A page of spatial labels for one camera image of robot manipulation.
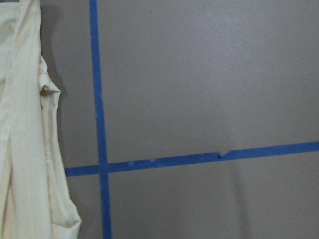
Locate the cream long-sleeve graphic shirt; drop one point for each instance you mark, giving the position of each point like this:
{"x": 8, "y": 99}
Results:
{"x": 34, "y": 197}

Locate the brown paper table cover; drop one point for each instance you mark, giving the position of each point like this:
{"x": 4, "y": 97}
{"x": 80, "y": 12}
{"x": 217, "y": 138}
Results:
{"x": 188, "y": 119}

